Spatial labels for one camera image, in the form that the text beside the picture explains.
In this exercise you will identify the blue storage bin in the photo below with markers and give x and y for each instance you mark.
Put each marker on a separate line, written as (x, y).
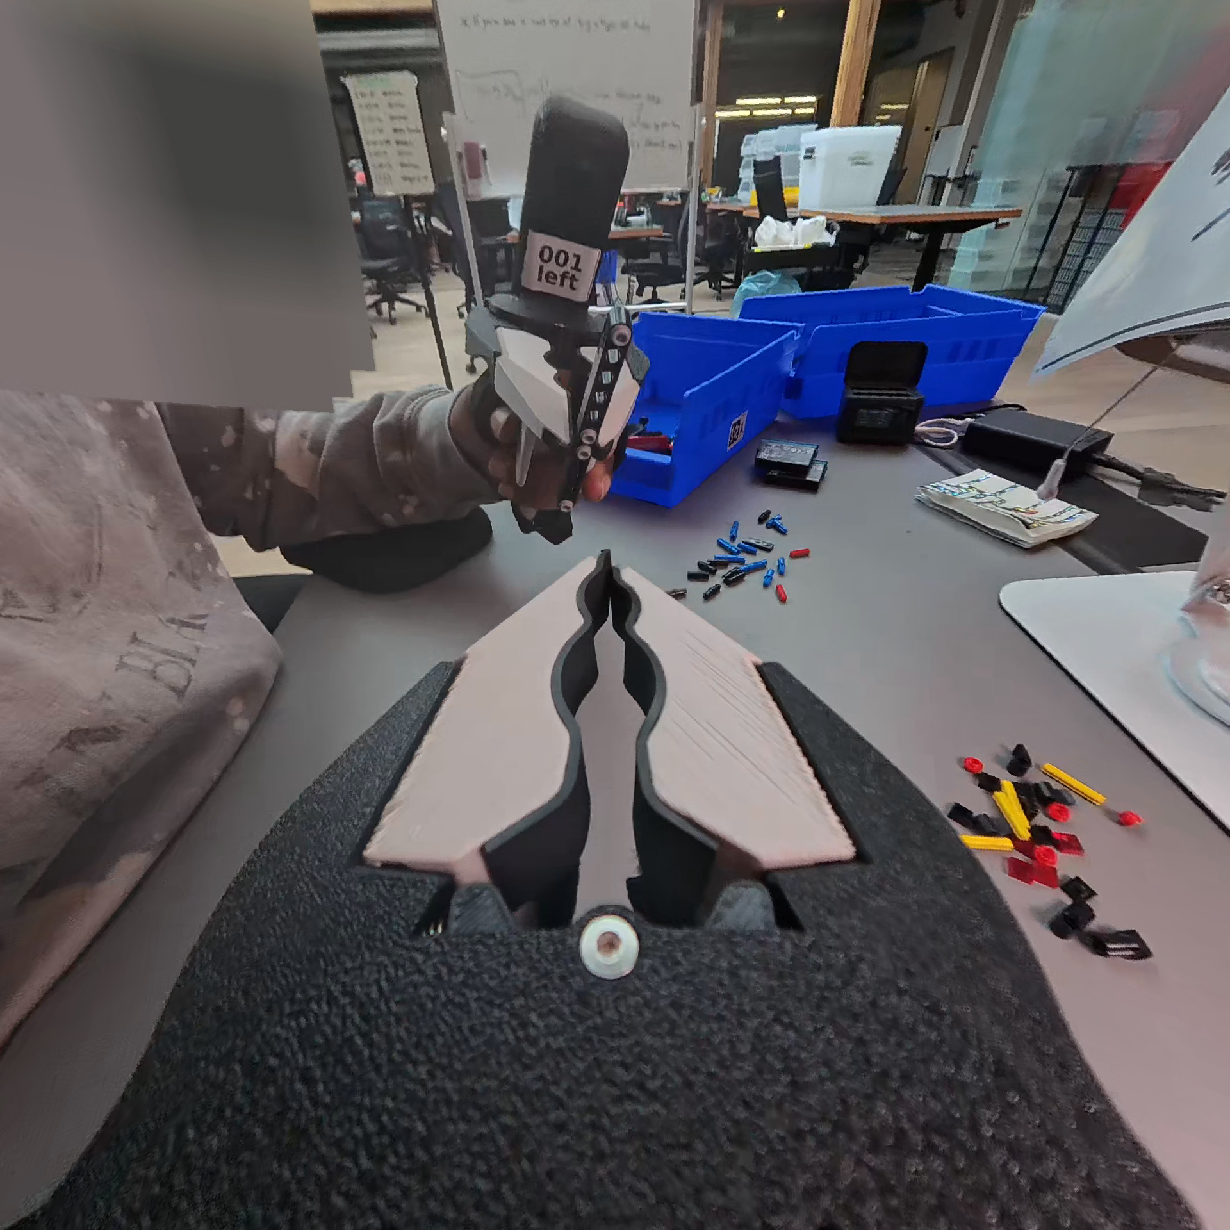
(961, 336)

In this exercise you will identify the black battery pack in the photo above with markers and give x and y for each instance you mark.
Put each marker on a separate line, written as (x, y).
(787, 455)
(803, 477)

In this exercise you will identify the black mesh seat chair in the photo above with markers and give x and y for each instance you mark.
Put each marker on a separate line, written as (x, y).
(275, 601)

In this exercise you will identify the storage drawer rack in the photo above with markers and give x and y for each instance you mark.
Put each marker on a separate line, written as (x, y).
(1096, 241)

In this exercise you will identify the grey desk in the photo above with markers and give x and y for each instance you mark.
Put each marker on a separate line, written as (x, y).
(865, 654)

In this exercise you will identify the white cooler box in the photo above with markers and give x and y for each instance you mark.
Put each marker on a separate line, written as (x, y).
(852, 169)

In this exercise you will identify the whiteboard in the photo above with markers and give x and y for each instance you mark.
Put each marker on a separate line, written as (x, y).
(578, 58)

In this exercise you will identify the white plastic bag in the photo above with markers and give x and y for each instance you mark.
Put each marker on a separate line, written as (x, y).
(793, 231)

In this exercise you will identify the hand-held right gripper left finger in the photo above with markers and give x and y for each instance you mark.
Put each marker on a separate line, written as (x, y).
(462, 769)

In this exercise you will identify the dark red brick plates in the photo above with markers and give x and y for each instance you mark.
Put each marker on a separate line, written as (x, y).
(652, 444)

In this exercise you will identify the black power adapter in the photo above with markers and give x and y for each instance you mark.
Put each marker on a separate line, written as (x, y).
(1033, 443)

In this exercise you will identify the black battery case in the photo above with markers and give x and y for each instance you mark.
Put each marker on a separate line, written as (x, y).
(879, 395)

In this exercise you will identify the person's left hand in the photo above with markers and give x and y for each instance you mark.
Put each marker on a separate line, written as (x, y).
(544, 477)

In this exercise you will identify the blue bin with label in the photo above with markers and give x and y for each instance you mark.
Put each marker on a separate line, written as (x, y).
(711, 403)

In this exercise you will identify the black perforated brick beam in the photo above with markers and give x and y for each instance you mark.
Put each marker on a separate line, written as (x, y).
(597, 403)

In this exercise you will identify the pile of blue black pins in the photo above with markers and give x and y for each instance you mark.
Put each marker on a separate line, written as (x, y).
(745, 557)

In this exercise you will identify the black swivel chair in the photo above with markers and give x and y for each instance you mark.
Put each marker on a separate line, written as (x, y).
(664, 260)
(390, 250)

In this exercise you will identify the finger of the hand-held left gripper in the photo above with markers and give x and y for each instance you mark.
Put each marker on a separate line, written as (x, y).
(620, 395)
(534, 384)

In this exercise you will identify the wooden pillar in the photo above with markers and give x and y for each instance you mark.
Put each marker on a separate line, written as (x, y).
(856, 58)

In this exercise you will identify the white base booklet stand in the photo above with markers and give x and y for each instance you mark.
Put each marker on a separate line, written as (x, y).
(1086, 635)

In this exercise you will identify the pile of yellow red black parts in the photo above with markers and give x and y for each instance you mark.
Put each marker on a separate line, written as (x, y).
(1033, 826)

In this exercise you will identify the paper flip chart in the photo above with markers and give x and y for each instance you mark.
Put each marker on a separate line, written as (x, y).
(390, 129)

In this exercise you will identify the folded paper map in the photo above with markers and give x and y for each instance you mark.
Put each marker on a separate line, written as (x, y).
(999, 510)

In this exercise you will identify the black desk mat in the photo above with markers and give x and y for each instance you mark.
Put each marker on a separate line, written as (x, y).
(1134, 538)

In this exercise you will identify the wooden top work table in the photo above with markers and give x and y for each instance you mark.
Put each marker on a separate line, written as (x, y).
(913, 217)

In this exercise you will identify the instruction booklet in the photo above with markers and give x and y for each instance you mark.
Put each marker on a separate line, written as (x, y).
(1153, 260)

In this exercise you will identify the teal plastic bag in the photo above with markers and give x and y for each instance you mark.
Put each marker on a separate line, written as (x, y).
(770, 289)

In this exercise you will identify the person's left forearm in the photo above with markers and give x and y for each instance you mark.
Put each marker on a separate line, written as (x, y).
(336, 452)

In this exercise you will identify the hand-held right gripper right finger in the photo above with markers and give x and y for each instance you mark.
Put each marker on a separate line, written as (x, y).
(750, 769)

